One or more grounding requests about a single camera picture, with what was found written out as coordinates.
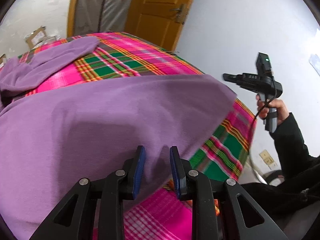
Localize purple fleece garment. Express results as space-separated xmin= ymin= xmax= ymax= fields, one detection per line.
xmin=1 ymin=36 xmax=236 ymax=239

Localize black sleeve right forearm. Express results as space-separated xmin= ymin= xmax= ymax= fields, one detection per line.
xmin=242 ymin=113 xmax=319 ymax=227

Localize person's right hand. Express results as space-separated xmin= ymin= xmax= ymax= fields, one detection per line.
xmin=256 ymin=95 xmax=289 ymax=125

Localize pink plaid bed sheet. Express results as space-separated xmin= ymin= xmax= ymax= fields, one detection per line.
xmin=17 ymin=31 xmax=258 ymax=240

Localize wooden door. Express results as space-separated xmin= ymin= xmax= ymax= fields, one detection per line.
xmin=125 ymin=0 xmax=193 ymax=51

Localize cardboard box with label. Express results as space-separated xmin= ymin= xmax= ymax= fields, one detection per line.
xmin=24 ymin=26 xmax=47 ymax=49

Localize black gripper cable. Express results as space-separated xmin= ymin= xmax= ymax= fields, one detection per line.
xmin=246 ymin=80 xmax=279 ymax=181

